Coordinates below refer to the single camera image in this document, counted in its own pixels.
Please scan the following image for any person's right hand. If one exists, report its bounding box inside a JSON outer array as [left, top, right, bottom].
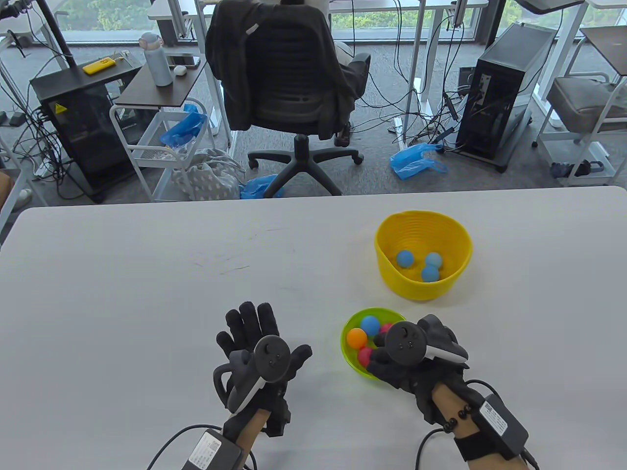
[[367, 345, 483, 407]]

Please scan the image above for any person's left hand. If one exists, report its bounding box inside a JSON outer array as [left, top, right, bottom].
[[217, 301, 313, 431]]

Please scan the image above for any black white handheld controller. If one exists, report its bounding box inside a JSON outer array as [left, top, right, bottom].
[[385, 314, 469, 365], [213, 334, 293, 414]]

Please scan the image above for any yellow fabric basket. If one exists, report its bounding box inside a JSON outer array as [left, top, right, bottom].
[[375, 210, 474, 301]]

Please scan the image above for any person's right forearm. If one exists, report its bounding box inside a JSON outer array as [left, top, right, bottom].
[[431, 382, 532, 470]]

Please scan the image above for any green plastic bowl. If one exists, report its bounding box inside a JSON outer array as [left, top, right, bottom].
[[340, 307, 412, 381]]

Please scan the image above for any black wrist sensor box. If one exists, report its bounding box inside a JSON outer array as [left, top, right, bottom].
[[470, 394, 530, 461], [182, 428, 245, 470]]

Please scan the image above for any blue plastic bag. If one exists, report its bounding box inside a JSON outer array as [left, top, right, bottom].
[[390, 143, 449, 181], [240, 174, 287, 199], [161, 103, 209, 150]]

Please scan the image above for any grey patterned cloth bag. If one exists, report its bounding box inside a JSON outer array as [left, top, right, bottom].
[[171, 148, 247, 201]]

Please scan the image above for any black office chair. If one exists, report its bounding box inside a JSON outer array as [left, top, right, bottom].
[[206, 0, 372, 196]]

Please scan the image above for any white trolley cart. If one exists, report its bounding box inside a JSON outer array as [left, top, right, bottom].
[[109, 98, 216, 202]]

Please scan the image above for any white power strip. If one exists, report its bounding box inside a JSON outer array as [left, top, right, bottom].
[[389, 117, 407, 150]]

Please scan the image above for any black equipment cabinet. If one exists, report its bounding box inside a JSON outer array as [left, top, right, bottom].
[[30, 61, 145, 204]]

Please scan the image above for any dark jacket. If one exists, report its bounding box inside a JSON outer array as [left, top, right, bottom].
[[205, 0, 365, 142]]

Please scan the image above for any grey thermos bottle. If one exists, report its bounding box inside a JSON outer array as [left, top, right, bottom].
[[139, 32, 174, 87]]

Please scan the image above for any black computer tower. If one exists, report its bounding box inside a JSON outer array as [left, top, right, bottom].
[[456, 22, 559, 172]]

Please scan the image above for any yellow phone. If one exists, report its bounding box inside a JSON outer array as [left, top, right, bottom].
[[82, 57, 117, 75]]

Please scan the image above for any black tripod pole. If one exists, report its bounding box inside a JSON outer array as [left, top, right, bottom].
[[29, 0, 76, 69]]

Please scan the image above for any dark bead bracelet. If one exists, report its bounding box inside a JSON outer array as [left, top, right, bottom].
[[443, 405, 473, 434]]

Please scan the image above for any black wrist strap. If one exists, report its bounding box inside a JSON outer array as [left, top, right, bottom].
[[453, 431, 490, 462]]

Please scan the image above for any bundle of black floor cables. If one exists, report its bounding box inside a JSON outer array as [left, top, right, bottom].
[[343, 0, 471, 152]]

